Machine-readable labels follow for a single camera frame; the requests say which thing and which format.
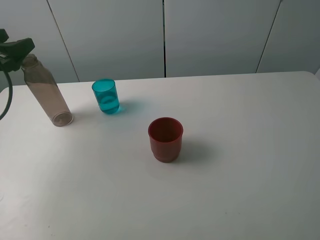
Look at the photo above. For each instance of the clear brownish plastic bottle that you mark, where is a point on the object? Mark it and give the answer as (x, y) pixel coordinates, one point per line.
(46, 91)

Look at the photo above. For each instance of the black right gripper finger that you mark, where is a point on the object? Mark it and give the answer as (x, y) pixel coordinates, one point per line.
(13, 53)

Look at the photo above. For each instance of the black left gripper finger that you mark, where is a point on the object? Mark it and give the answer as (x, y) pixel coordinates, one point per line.
(3, 35)

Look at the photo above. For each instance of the red plastic cup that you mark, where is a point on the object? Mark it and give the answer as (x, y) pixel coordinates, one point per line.
(165, 136)

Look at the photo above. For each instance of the teal translucent plastic cup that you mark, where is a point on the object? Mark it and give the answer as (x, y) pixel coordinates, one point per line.
(106, 95)

